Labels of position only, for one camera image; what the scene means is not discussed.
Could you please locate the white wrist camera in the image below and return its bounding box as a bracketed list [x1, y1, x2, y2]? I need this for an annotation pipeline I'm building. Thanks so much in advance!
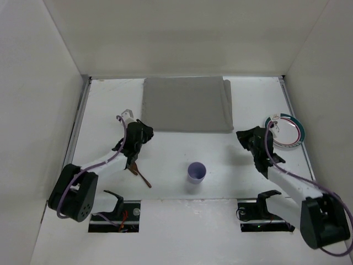
[121, 109, 135, 126]
[268, 121, 280, 139]

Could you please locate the brown wooden spoon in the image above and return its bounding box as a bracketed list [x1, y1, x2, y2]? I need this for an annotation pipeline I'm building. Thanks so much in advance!
[138, 170, 152, 188]

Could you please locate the brown wooden fork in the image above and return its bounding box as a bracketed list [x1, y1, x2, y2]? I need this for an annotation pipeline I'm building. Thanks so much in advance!
[129, 162, 138, 176]

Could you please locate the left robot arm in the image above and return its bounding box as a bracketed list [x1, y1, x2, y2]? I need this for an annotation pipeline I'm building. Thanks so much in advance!
[47, 115, 154, 222]

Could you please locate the white plate with green rim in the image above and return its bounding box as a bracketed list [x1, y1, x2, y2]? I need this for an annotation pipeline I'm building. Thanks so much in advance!
[264, 113, 306, 149]

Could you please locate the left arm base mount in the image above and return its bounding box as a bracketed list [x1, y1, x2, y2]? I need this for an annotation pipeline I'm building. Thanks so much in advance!
[88, 192, 141, 234]

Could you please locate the purple cable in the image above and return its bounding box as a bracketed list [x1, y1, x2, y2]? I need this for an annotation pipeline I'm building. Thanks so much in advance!
[264, 121, 353, 256]
[56, 115, 129, 220]

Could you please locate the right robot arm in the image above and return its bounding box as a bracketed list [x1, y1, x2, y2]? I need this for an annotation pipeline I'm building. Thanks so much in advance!
[236, 126, 352, 250]

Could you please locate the purple plastic cup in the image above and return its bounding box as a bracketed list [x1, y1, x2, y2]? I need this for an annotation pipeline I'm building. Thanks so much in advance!
[188, 162, 207, 184]

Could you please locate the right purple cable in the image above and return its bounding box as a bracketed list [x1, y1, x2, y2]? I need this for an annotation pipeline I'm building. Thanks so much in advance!
[264, 121, 353, 256]

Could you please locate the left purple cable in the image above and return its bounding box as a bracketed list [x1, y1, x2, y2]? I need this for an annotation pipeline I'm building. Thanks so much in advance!
[56, 115, 129, 220]

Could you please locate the grey cloth placemat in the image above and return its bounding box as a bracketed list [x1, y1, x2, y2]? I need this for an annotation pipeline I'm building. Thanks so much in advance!
[141, 76, 234, 134]

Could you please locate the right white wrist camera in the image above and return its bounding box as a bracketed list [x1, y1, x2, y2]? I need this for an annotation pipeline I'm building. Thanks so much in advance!
[268, 121, 280, 139]

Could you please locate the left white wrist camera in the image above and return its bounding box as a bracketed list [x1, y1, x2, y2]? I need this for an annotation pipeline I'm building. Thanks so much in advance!
[121, 109, 135, 126]

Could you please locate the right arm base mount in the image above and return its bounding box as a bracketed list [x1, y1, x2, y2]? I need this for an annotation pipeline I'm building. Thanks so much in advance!
[236, 190, 295, 232]

